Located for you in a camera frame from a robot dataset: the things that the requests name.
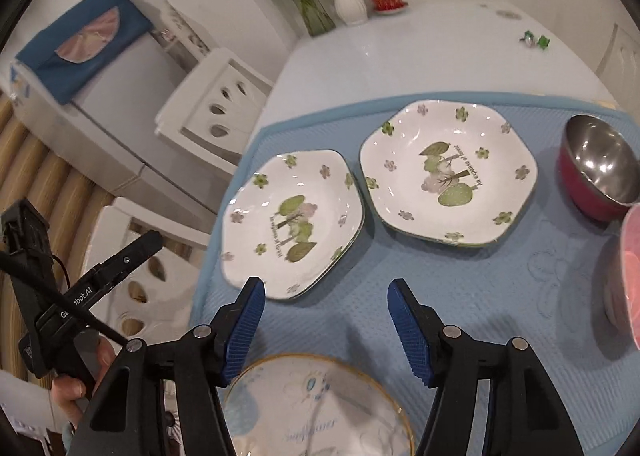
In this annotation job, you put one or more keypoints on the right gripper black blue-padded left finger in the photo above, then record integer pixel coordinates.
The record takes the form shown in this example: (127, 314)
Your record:
(127, 416)

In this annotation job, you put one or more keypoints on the red steel bowl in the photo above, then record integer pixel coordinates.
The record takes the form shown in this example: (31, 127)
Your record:
(598, 169)

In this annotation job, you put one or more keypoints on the person's left hand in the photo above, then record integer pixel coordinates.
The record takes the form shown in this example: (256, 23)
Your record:
(66, 390)

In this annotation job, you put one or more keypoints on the white chair lower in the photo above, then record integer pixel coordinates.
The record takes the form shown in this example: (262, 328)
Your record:
(154, 302)

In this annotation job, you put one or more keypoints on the white chair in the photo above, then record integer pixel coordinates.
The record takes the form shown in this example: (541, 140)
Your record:
(154, 302)
(213, 111)

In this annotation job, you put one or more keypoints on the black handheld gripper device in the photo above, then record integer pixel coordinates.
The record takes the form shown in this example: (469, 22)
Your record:
(53, 319)

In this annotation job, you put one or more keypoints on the round gold-rimmed plate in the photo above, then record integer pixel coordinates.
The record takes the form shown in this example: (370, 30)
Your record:
(306, 404)

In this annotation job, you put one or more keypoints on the pink bowl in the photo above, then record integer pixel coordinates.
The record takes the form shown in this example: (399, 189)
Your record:
(621, 291)

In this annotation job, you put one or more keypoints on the left hexagonal floral plate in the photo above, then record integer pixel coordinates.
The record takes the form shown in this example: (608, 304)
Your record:
(291, 222)

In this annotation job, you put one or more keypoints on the hexagonal floral plate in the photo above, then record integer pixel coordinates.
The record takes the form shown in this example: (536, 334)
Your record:
(448, 172)
(291, 222)

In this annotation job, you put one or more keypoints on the right hexagonal floral plate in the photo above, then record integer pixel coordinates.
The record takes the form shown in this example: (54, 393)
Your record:
(448, 172)

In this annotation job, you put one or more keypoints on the white chair upper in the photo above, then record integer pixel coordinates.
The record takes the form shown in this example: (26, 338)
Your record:
(213, 111)

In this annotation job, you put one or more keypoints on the small green toy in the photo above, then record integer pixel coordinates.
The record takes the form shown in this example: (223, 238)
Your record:
(530, 40)

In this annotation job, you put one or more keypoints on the white ceramic vase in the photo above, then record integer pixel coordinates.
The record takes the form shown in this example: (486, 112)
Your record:
(351, 12)

